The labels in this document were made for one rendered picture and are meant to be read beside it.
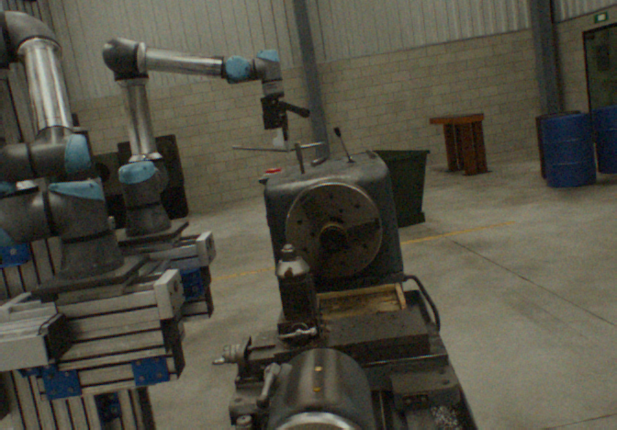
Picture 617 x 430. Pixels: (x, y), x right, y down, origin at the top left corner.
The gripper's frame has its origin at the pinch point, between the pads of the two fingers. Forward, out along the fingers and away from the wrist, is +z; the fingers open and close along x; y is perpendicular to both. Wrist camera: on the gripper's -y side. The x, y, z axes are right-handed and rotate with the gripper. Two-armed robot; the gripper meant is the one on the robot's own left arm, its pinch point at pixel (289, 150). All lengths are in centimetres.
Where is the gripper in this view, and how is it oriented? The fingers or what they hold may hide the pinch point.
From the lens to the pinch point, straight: 210.0
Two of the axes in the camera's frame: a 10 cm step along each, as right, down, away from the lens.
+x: -0.6, 1.6, -9.9
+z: 1.6, 9.8, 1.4
